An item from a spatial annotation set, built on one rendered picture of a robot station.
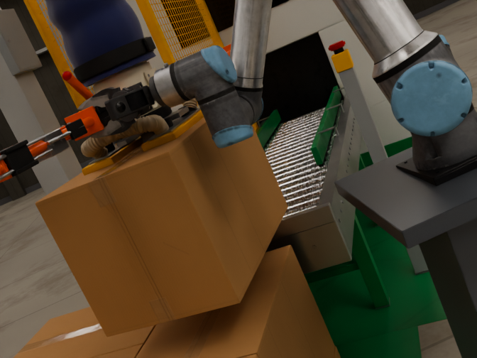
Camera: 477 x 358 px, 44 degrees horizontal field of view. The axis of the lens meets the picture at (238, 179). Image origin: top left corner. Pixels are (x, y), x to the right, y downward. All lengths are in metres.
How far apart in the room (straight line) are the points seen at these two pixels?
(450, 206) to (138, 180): 0.68
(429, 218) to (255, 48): 0.55
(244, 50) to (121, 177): 0.41
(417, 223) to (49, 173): 2.17
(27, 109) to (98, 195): 1.61
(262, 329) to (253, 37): 0.71
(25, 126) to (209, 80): 1.85
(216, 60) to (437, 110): 0.46
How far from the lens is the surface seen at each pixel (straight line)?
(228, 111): 1.28
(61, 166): 2.99
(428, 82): 1.17
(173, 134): 1.47
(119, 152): 1.60
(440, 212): 1.22
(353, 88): 2.40
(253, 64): 1.40
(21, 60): 2.99
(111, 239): 1.47
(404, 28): 1.21
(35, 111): 3.00
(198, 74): 1.28
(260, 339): 1.46
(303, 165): 2.80
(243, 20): 1.39
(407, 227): 1.20
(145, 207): 1.39
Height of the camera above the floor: 1.21
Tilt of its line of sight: 12 degrees down
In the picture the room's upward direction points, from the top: 24 degrees counter-clockwise
